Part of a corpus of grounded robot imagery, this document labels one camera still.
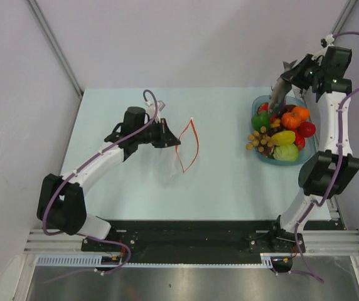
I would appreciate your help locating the grey toy fish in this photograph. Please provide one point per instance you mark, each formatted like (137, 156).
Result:
(278, 97)

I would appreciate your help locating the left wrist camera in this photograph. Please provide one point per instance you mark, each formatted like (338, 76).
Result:
(153, 111)

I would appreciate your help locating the yellow starfruit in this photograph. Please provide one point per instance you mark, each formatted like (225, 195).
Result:
(286, 137)

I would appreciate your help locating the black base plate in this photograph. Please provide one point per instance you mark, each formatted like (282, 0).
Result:
(197, 242)

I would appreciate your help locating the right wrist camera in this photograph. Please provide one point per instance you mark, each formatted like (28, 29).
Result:
(328, 40)

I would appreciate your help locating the clear zip bag orange zipper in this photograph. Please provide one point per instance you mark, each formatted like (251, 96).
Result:
(175, 162)

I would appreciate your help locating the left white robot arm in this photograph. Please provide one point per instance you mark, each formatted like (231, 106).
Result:
(62, 207)

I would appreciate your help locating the red tomato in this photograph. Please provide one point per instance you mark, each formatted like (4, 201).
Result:
(306, 129)

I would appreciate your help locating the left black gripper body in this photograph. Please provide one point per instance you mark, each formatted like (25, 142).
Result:
(150, 134)

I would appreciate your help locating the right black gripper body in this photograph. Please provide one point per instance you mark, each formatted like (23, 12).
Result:
(319, 74)

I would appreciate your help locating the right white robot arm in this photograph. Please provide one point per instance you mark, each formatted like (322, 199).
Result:
(332, 167)

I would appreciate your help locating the green cabbage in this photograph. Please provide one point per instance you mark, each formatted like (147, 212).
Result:
(287, 153)

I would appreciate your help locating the blue plastic bowl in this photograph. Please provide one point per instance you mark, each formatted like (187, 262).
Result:
(306, 146)

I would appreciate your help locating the orange pumpkin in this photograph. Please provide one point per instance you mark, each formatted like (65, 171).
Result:
(294, 118)

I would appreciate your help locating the aluminium frame rail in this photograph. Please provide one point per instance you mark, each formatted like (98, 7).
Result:
(317, 243)

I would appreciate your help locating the green bell pepper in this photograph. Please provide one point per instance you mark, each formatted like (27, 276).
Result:
(260, 120)

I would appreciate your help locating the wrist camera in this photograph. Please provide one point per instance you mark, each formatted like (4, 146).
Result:
(328, 40)
(153, 111)

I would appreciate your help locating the red bell pepper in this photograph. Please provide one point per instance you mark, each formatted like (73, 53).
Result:
(263, 107)

